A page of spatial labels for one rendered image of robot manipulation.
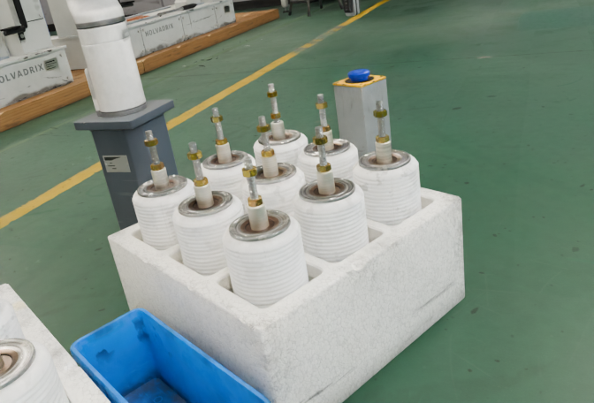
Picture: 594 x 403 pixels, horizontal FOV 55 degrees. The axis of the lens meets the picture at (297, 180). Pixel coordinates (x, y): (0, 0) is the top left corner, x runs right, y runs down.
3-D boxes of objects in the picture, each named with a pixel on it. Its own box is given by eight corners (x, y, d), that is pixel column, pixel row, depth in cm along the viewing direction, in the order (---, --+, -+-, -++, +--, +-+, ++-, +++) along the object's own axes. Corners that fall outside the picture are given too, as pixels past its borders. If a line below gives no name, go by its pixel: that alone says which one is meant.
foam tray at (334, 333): (134, 329, 96) (106, 236, 89) (301, 234, 119) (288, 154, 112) (285, 452, 68) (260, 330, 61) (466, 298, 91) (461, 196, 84)
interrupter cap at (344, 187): (341, 208, 71) (340, 202, 70) (289, 202, 74) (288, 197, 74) (364, 183, 77) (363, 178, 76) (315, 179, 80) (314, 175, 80)
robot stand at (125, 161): (112, 254, 123) (72, 122, 112) (151, 223, 135) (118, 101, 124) (168, 259, 117) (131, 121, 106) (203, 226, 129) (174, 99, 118)
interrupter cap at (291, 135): (255, 139, 102) (254, 135, 102) (294, 130, 104) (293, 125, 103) (263, 150, 95) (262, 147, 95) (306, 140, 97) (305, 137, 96)
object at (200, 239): (194, 339, 79) (164, 225, 73) (202, 300, 88) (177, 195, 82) (262, 330, 79) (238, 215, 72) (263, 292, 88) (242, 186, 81)
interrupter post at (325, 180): (331, 197, 74) (328, 174, 73) (315, 195, 75) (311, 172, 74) (338, 190, 76) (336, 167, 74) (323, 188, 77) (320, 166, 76)
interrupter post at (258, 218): (270, 231, 68) (266, 206, 66) (251, 234, 67) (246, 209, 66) (269, 222, 70) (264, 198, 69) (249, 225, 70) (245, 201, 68)
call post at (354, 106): (350, 232, 116) (331, 85, 104) (372, 219, 120) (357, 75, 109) (376, 242, 111) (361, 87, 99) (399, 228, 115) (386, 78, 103)
